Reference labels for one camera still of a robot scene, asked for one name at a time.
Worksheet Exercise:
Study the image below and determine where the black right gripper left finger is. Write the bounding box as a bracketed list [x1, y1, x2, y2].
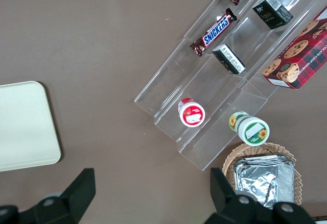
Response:
[30, 167, 97, 224]

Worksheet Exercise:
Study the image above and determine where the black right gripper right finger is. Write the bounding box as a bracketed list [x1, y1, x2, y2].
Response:
[209, 167, 259, 224]

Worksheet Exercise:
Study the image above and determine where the tan wicker basket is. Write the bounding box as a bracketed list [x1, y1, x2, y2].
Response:
[222, 142, 302, 207]

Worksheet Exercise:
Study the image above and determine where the cream rectangular tray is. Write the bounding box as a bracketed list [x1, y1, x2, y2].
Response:
[0, 81, 62, 172]

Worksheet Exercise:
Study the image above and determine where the stack of foil trays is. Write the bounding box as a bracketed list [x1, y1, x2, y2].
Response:
[233, 154, 296, 209]

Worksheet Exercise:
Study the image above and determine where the green lid yogurt cup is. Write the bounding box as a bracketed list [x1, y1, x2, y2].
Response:
[228, 111, 271, 147]

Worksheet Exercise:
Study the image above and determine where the red lid yogurt cup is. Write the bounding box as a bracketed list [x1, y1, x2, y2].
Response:
[177, 97, 206, 128]

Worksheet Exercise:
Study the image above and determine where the clear acrylic stepped stand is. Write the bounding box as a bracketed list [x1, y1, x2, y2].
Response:
[134, 0, 327, 171]

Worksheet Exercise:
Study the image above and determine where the small black box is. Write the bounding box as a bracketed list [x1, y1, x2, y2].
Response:
[212, 43, 246, 75]
[252, 0, 294, 30]

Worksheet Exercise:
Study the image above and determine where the red plaid cookie box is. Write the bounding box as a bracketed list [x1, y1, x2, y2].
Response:
[262, 6, 327, 90]

